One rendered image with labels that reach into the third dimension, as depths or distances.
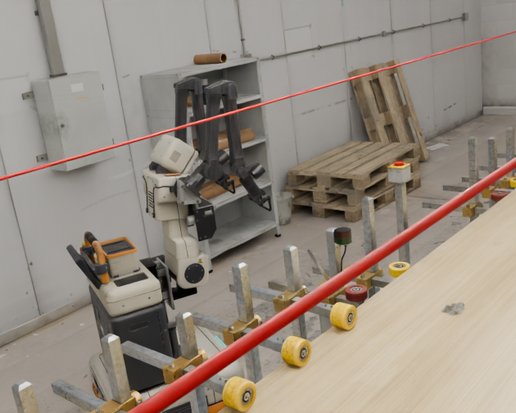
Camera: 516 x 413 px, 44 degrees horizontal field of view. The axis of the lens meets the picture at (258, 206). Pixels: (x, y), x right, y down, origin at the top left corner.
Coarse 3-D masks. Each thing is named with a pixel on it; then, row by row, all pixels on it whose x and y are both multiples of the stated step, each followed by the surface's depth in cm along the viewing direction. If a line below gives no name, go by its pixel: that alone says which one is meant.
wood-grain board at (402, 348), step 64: (512, 192) 318; (448, 256) 252; (512, 256) 244; (384, 320) 209; (448, 320) 203; (512, 320) 199; (256, 384) 182; (320, 384) 178; (384, 384) 174; (448, 384) 171; (512, 384) 167
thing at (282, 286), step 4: (272, 280) 260; (276, 280) 260; (268, 284) 260; (272, 284) 259; (276, 284) 257; (280, 284) 256; (284, 284) 255; (272, 288) 259; (276, 288) 258; (280, 288) 256; (284, 288) 255; (308, 288) 249; (312, 288) 248; (340, 296) 239; (344, 296) 239; (336, 300) 239; (340, 300) 237; (344, 300) 236; (352, 304) 234; (356, 304) 232; (360, 304) 232
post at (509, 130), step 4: (508, 128) 359; (512, 128) 358; (508, 132) 359; (512, 132) 358; (508, 136) 360; (512, 136) 359; (508, 140) 360; (512, 140) 359; (508, 144) 361; (512, 144) 360; (508, 148) 362; (512, 148) 360; (508, 152) 362; (512, 152) 361; (508, 156) 363; (512, 156) 362; (508, 160) 364; (512, 172) 364; (508, 176) 367; (512, 176) 365; (512, 188) 367
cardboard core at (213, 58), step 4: (196, 56) 517; (200, 56) 514; (204, 56) 510; (208, 56) 507; (212, 56) 504; (216, 56) 501; (220, 56) 499; (224, 56) 504; (196, 60) 516; (200, 60) 513; (204, 60) 510; (208, 60) 507; (212, 60) 505; (216, 60) 502; (220, 60) 500; (224, 60) 505; (196, 64) 520; (200, 64) 518; (204, 64) 516
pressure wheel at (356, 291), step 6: (348, 288) 233; (354, 288) 232; (360, 288) 233; (366, 288) 232; (348, 294) 231; (354, 294) 229; (360, 294) 229; (366, 294) 231; (348, 300) 232; (354, 300) 230; (360, 300) 230
